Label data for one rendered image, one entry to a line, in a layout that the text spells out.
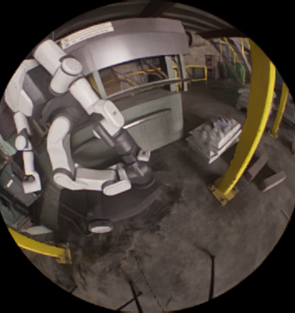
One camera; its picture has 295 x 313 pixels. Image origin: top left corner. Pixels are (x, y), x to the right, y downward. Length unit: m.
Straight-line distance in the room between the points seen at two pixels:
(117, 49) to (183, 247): 1.62
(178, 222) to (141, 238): 0.31
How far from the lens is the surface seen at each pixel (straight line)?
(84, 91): 0.41
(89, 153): 1.22
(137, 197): 0.84
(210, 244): 0.94
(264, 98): 0.57
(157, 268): 0.93
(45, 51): 0.50
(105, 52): 1.09
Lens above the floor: 0.90
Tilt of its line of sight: 43 degrees down
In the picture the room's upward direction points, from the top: 17 degrees counter-clockwise
